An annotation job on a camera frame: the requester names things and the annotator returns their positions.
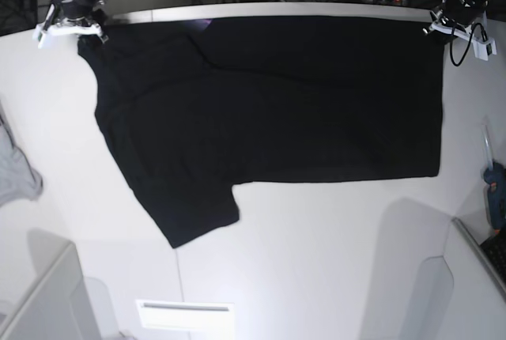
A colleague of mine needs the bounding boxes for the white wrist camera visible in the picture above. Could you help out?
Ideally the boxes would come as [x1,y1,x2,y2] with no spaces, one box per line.
[32,25,53,49]
[472,38,497,61]

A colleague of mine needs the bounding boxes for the grey cloth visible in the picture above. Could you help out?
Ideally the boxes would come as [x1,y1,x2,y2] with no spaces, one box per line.
[1,108,43,206]

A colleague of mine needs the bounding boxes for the black T-shirt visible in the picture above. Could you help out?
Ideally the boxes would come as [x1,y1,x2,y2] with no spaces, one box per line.
[77,17,444,248]

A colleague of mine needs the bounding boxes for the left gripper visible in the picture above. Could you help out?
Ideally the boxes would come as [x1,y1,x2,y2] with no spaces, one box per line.
[422,0,488,38]

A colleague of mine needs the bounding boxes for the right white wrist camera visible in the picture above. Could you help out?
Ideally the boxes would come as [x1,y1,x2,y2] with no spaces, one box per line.
[32,25,53,49]

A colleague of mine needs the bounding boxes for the black keyboard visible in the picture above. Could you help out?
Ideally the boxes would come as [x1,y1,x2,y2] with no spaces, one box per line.
[480,229,506,281]

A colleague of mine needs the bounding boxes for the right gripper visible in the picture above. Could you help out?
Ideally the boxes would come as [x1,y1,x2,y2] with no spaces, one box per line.
[41,0,108,43]

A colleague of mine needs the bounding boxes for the blue glue gun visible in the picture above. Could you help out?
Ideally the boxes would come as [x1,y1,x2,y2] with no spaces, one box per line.
[482,123,505,231]

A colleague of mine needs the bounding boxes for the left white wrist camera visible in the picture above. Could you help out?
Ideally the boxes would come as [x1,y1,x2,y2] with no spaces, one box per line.
[472,38,497,61]

